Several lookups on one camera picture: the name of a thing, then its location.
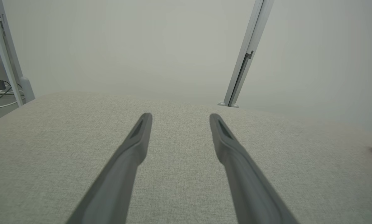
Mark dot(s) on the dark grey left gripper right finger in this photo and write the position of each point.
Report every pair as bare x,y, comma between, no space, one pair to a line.
254,193

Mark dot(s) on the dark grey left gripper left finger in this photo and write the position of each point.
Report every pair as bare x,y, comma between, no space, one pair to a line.
117,186

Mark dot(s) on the grey partition post with gap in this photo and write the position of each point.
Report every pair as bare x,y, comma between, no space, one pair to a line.
254,31

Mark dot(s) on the grey partition end post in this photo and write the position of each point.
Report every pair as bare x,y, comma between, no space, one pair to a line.
8,62

